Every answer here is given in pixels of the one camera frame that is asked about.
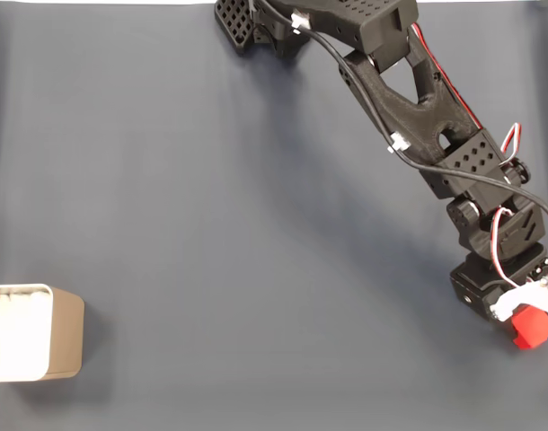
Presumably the beige plastic box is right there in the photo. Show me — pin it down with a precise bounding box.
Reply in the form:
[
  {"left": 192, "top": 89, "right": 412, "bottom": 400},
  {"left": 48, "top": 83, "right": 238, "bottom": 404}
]
[{"left": 0, "top": 282, "right": 85, "bottom": 383}]

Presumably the black camera cable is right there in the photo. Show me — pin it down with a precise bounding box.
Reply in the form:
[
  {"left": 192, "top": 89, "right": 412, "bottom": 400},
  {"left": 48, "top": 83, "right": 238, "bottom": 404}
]
[{"left": 255, "top": 0, "right": 548, "bottom": 230}]

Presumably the white cable clip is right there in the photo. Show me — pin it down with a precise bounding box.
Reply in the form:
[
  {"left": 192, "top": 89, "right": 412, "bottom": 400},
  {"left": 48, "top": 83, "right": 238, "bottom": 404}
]
[
  {"left": 290, "top": 12, "right": 312, "bottom": 35},
  {"left": 387, "top": 132, "right": 411, "bottom": 154}
]

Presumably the red cube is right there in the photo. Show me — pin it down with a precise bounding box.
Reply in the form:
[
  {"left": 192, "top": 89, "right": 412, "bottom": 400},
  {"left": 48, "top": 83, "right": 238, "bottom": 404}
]
[{"left": 510, "top": 304, "right": 548, "bottom": 350}]

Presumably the white padding tissue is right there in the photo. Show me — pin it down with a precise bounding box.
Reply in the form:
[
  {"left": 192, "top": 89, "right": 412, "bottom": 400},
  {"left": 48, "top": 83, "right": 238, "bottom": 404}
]
[{"left": 0, "top": 289, "right": 53, "bottom": 376}]

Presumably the white camera board mount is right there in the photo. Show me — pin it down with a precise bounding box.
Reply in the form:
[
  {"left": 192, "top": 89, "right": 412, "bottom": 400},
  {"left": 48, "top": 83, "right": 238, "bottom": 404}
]
[{"left": 489, "top": 262, "right": 548, "bottom": 322}]

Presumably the red white black servo wire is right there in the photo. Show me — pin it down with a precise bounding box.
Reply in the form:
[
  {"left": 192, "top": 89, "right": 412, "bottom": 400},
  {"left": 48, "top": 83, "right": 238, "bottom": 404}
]
[
  {"left": 408, "top": 22, "right": 486, "bottom": 134},
  {"left": 489, "top": 208, "right": 535, "bottom": 288},
  {"left": 500, "top": 123, "right": 525, "bottom": 165}
]

